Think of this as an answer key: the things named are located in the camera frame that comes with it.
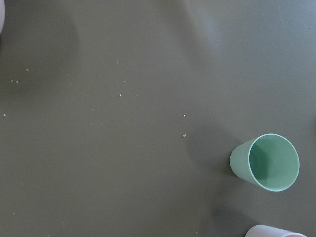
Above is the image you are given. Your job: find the green plastic cup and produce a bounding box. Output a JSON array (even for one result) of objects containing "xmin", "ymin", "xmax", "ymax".
[{"xmin": 229, "ymin": 133, "xmax": 300, "ymax": 192}]

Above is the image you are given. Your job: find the pink plastic cup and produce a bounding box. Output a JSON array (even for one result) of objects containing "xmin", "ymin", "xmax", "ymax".
[{"xmin": 245, "ymin": 225, "xmax": 306, "ymax": 237}]

